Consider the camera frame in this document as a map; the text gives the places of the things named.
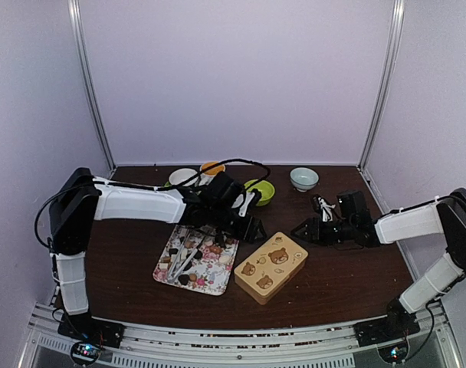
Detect light blue bowl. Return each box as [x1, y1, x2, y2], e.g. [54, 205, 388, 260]
[290, 167, 320, 192]

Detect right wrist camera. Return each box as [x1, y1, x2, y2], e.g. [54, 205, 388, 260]
[313, 195, 336, 222]

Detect metal tongs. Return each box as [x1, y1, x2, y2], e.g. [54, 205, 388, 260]
[168, 233, 213, 283]

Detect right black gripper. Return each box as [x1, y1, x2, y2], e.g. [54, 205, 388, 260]
[290, 217, 356, 246]

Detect white mug orange inside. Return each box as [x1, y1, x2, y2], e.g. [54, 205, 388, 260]
[199, 161, 226, 186]

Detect aluminium frame post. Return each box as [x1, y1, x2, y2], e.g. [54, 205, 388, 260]
[358, 0, 405, 172]
[67, 0, 117, 172]

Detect bear print tin lid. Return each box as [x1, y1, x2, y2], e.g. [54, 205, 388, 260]
[233, 231, 309, 298]

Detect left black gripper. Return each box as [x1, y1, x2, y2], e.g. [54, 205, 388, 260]
[208, 204, 268, 245]

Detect white oval chocolate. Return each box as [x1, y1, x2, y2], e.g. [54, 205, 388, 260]
[218, 255, 231, 265]

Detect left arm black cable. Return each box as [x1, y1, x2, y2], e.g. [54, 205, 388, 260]
[33, 157, 272, 254]

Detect green bowl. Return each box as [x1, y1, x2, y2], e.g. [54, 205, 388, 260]
[244, 179, 275, 207]

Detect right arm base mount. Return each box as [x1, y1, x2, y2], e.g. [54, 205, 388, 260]
[353, 317, 420, 347]

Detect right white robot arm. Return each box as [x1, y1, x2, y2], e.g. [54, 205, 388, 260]
[291, 188, 466, 339]

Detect left aluminium frame post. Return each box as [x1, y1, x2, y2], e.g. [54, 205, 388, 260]
[67, 0, 117, 172]

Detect front aluminium rail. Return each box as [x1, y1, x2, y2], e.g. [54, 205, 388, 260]
[18, 302, 464, 368]

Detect floral rectangular tray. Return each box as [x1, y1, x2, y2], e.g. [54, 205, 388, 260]
[153, 225, 239, 296]

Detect tan chocolate tin box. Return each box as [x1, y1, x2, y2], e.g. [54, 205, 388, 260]
[234, 261, 306, 305]

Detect dark round chocolate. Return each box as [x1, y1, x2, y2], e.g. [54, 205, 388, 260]
[178, 274, 190, 285]

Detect right aluminium frame post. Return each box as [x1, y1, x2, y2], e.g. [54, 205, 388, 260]
[358, 0, 405, 172]

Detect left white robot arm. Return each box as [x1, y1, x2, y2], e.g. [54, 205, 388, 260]
[41, 168, 267, 340]

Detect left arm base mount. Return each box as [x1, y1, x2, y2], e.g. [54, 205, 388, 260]
[57, 312, 124, 348]

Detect white cup with dark band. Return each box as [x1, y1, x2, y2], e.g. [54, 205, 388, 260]
[168, 168, 199, 187]

